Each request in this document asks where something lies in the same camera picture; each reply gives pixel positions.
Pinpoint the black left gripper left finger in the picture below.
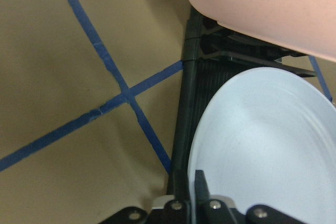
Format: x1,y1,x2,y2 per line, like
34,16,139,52
172,170,191,223

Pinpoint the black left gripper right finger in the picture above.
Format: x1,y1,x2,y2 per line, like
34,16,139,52
194,170,238,223

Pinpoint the light blue plate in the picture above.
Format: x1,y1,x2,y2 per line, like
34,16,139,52
187,68,335,223

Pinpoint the pink plate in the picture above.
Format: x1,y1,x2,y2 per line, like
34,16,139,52
189,0,335,61

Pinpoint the black dish rack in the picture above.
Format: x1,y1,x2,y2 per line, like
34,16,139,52
166,7,317,195

